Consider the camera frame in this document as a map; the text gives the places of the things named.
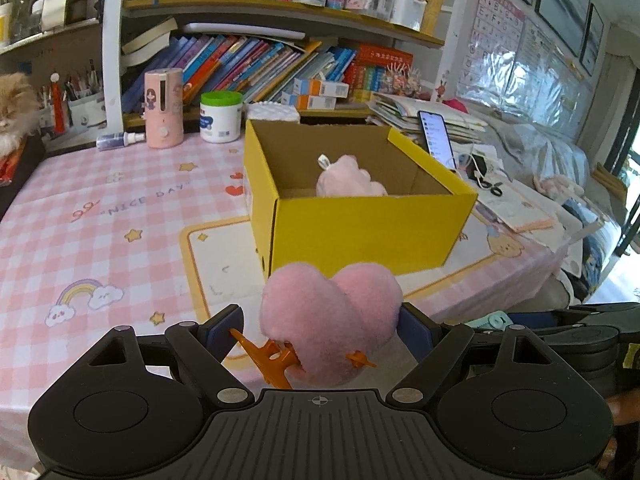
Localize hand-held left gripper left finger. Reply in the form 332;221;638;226
86;304;255;407

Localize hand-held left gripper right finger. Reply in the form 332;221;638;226
384;302;554;409

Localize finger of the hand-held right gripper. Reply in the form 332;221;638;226
529;325;622;362
507;301;640;331

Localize mint green toy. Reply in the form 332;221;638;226
472;311;511;331

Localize pink plush with orange feet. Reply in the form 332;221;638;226
229;261;403;391

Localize yellow cardboard box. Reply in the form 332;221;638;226
243;119;479;281

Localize pink pig plush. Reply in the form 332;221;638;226
315;154;388;197

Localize grey round stool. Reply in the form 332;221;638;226
515;275;573;313

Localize dark blue patterned cloth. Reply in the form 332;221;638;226
565;210;623;301

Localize printed paper sheet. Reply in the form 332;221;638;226
475;180;556;233

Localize pale pink plush toy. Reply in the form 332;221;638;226
532;175;585;200

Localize pink checked tablecloth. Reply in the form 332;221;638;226
0;132;571;471

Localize grey quilted blanket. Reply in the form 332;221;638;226
480;110;601;211

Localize black smartphone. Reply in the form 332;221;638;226
417;110;457;171

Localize stack of papers and booklets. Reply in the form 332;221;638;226
367;92;488;143

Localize white jar with green lid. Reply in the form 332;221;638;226
199;91;244;145

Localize clear spray bottle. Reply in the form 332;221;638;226
96;131;147;152

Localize white embossed tissue pack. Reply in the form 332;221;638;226
247;101;301;124

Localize pink humidifier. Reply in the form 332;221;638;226
144;68;185;149

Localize orange blue small carton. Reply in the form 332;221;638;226
281;91;337;111
292;78;350;98

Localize colourful bead ornament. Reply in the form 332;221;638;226
381;65;432;98

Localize white pen holder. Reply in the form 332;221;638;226
67;60;108;128

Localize row of colourful books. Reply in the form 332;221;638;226
122;34;358;111

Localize red boxed book set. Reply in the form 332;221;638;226
345;44;415;101

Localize red hanging ornament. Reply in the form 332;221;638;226
50;74;68;135

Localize grey flat book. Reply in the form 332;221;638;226
181;22;306;41

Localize thick paperback books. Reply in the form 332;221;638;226
121;16;180;67

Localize orange fluffy cat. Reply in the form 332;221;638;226
0;72;43;156

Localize white desk organizer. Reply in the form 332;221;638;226
390;0;427;31

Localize yellow woven holder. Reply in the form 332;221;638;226
420;0;449;36

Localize plastic covered wall chart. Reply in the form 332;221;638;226
515;15;598;111

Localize alphabet wall poster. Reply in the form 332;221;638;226
457;0;526;96

